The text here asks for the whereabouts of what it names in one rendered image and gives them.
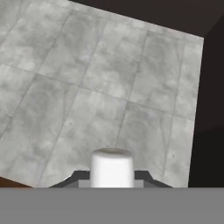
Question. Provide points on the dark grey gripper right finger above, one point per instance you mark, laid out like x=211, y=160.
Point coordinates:
x=145, y=180

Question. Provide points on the white marshmallow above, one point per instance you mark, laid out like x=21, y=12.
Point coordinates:
x=112, y=169

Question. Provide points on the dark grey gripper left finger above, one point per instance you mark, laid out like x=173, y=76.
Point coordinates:
x=76, y=180

